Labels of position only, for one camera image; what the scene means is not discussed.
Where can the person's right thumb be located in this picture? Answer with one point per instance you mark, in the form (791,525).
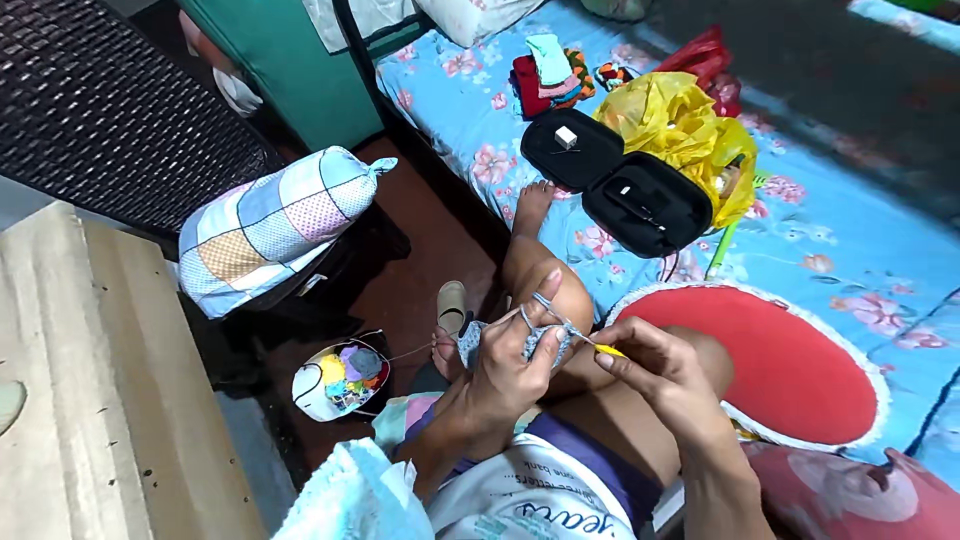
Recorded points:
(626,372)

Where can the open black zip case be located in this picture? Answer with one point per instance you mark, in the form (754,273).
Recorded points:
(570,165)

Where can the stack of folded knitted pieces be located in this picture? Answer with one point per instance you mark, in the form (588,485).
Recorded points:
(531,88)

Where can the black chair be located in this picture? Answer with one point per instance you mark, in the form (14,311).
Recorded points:
(307,292)

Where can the light wooden cabinet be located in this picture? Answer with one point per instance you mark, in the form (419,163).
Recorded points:
(105,360)

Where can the pastel patchwork cloth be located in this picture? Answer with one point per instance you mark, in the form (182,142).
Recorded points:
(394,420)

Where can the pile of colourful yarn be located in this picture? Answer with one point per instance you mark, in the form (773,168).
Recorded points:
(339,377)

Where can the pink printed pillow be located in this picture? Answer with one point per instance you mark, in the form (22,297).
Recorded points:
(847,487)

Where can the person's right forearm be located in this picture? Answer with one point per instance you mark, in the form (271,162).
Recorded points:
(720,491)

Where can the black bed frame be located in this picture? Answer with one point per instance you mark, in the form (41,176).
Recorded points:
(450,161)

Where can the yellow plastic bag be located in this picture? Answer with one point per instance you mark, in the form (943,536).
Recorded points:
(660,120)

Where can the red plastic bag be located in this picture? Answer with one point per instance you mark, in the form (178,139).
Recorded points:
(709,64)

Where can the person's left thumb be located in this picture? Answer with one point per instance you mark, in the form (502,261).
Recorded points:
(547,354)

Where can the patchwork bolster pillow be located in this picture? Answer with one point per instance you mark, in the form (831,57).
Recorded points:
(277,217)

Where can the person's body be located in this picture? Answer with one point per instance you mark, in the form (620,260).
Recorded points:
(517,480)

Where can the black woven wicker panel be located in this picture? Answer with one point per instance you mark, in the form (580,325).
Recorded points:
(127,112)

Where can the red cushion with white trim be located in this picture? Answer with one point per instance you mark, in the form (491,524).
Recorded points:
(765,360)

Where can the bed with blue floral sheet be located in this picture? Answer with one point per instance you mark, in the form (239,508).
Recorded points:
(795,247)

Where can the person's legs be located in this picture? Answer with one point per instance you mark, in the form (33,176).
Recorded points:
(559,289)

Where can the person's right index finger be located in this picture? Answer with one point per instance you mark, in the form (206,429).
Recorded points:
(634,330)

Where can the white patterned pillow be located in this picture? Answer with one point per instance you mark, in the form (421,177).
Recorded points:
(476,19)

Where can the white yarn bag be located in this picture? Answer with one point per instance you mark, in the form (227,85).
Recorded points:
(311,405)

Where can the person's left hand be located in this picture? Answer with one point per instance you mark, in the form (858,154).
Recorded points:
(506,371)

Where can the light blue fluffy cloth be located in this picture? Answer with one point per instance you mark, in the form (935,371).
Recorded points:
(356,499)

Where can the beige slipper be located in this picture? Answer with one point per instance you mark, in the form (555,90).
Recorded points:
(451,304)

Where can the small white box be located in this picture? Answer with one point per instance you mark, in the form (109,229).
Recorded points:
(565,136)

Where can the small black device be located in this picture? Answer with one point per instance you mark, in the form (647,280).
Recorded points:
(636,204)

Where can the teal green cabinet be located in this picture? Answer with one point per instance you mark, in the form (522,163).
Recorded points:
(300,82)

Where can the person's left index finger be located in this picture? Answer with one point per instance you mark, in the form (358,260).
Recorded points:
(536,300)

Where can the multicoloured knitted item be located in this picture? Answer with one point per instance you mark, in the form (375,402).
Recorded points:
(611,75)

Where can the person's left forearm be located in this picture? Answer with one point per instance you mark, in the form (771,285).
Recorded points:
(435,454)

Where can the white hanging cloth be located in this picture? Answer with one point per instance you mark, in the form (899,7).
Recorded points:
(352,19)

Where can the grey yarn ball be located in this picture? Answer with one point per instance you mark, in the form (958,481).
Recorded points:
(365,364)

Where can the grey-blue crochet piece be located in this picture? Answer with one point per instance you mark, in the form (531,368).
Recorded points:
(472,343)

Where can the person's right hand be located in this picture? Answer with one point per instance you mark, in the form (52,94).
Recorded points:
(679,382)

